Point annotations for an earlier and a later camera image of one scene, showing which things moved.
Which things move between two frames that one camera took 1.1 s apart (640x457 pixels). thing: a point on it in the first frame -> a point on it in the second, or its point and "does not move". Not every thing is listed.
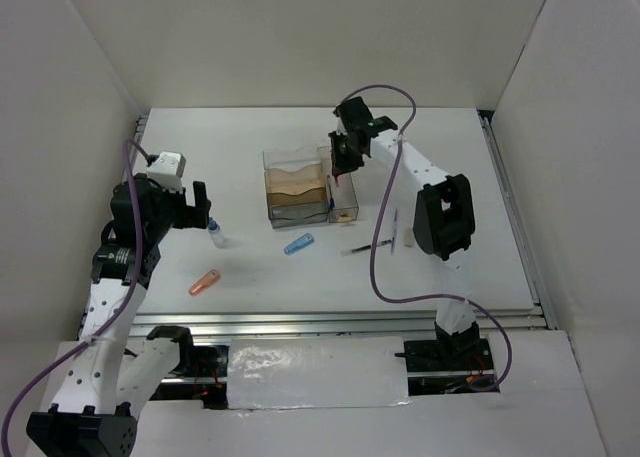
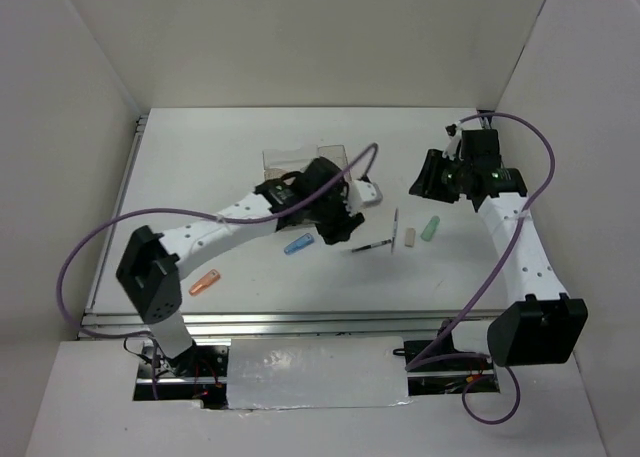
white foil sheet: x=316 y=372 does not move
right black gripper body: x=345 y=155 -> x=442 y=178
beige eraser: x=409 y=237 does not move
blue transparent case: x=298 y=244 does not move
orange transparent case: x=204 y=282 does not move
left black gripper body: x=190 y=216 -> x=332 y=219
